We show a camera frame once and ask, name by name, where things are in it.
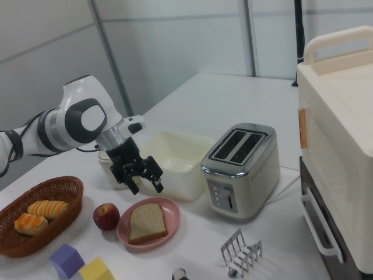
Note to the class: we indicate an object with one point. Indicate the yellow cube block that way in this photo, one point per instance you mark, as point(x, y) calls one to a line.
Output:
point(96, 271)

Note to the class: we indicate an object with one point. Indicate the purple cube block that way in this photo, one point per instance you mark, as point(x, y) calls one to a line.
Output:
point(65, 261)

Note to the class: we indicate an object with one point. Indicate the brown wicker basket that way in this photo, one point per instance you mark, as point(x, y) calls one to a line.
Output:
point(62, 191)

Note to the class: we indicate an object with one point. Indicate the short orange-glazed pastry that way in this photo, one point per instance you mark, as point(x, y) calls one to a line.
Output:
point(30, 224)

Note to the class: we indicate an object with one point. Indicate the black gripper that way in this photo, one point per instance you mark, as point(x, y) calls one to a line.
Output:
point(125, 159)

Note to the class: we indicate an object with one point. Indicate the bread slice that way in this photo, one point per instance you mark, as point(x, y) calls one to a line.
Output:
point(145, 223)

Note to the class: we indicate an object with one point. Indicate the red apple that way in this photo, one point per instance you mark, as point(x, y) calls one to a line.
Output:
point(106, 216)

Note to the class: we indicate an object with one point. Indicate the black pole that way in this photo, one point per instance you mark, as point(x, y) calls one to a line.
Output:
point(299, 35)

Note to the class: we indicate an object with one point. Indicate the cream lidded canister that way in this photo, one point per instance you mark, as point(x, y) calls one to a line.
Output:
point(105, 166)

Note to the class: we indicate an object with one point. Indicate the black and white figurine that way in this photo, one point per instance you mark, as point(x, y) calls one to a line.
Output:
point(179, 274)

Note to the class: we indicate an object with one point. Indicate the white plastic tub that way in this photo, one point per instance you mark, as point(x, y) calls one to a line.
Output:
point(180, 151)

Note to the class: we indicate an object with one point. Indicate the long striped pastry roll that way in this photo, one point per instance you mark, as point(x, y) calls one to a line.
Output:
point(48, 207)

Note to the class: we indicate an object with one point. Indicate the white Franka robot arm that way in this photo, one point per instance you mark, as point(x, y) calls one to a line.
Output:
point(78, 96)

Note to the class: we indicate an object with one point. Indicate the metal toast rack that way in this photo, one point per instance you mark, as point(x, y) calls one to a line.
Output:
point(240, 256)

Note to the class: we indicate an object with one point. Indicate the cream and chrome toaster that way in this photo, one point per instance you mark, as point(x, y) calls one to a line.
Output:
point(247, 186)

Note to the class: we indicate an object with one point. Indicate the pink plate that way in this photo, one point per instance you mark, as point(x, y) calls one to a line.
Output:
point(172, 213)

